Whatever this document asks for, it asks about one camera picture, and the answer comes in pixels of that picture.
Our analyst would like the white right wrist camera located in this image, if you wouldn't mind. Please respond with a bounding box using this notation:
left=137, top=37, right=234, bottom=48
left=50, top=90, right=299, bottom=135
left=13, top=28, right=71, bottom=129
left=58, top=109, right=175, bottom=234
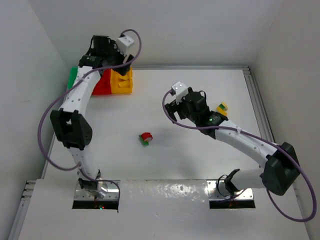
left=170, top=81, right=189, bottom=105

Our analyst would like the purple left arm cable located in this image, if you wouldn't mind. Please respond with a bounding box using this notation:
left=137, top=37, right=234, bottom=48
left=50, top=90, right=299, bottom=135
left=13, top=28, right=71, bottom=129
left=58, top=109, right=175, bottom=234
left=37, top=28, right=121, bottom=201

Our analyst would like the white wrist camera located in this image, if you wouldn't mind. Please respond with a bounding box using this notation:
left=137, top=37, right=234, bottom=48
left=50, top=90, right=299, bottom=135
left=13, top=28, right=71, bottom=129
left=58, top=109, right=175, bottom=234
left=170, top=81, right=189, bottom=105
left=115, top=35, right=135, bottom=55

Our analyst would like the green plastic bin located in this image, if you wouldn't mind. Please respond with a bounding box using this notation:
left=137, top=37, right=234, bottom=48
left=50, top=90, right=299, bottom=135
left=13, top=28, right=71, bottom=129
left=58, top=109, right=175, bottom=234
left=67, top=66, right=78, bottom=90

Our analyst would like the yellow lego brick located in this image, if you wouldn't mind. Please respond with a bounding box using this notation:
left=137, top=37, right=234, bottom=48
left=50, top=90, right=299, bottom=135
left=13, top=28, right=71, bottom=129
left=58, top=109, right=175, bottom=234
left=118, top=80, right=130, bottom=89

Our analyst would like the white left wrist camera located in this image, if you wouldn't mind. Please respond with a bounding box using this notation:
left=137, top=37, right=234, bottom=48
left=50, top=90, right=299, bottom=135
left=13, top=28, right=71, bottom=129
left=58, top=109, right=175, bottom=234
left=115, top=35, right=135, bottom=55

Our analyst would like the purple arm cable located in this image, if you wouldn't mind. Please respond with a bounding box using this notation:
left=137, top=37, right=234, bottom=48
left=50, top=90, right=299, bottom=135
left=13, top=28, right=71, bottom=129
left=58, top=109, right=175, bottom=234
left=162, top=89, right=317, bottom=223
left=37, top=28, right=121, bottom=201

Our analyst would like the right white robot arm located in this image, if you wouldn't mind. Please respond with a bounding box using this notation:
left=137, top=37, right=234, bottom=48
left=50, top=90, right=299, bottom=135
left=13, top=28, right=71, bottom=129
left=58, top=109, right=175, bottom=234
left=162, top=87, right=300, bottom=197

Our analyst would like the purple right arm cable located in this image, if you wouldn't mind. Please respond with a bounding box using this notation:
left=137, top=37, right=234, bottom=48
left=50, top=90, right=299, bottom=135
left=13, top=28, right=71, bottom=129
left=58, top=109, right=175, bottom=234
left=162, top=89, right=317, bottom=223

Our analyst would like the yellow plastic bin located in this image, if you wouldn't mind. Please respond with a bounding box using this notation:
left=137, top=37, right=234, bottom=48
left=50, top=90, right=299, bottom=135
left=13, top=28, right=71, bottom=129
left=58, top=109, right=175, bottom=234
left=110, top=67, right=133, bottom=95

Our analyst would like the green yellow lego pile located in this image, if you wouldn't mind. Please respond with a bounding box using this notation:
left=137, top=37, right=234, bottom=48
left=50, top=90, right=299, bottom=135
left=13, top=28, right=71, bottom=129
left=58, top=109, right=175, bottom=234
left=216, top=102, right=229, bottom=117

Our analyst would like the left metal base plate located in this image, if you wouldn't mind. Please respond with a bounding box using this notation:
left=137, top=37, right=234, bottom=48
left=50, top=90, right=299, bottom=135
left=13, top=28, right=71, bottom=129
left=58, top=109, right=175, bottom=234
left=74, top=182, right=119, bottom=201

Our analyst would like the multicolour lego assembly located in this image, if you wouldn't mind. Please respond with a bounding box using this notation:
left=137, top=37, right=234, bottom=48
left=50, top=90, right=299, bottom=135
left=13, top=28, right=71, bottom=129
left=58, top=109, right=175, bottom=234
left=138, top=132, right=153, bottom=146

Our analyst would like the red plastic bin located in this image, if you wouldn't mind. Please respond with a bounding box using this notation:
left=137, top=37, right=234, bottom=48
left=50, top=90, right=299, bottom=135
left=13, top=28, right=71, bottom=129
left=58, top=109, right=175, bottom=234
left=92, top=69, right=112, bottom=96

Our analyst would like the aluminium frame rail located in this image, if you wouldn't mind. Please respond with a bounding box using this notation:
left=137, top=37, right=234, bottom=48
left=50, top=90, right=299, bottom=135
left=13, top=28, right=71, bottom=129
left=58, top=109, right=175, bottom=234
left=243, top=67, right=275, bottom=142

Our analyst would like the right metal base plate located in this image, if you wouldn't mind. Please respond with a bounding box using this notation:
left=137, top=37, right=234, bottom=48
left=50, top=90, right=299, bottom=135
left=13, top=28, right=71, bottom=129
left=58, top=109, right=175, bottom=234
left=206, top=179, right=254, bottom=202

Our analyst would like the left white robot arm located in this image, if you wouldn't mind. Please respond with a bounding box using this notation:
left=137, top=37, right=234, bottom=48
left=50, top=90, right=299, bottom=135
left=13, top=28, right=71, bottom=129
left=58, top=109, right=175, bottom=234
left=50, top=33, right=134, bottom=193

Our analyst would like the metal base plate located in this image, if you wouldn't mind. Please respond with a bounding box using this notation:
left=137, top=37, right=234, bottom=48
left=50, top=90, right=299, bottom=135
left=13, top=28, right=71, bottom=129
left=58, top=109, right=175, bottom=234
left=74, top=182, right=119, bottom=201
left=206, top=179, right=254, bottom=202

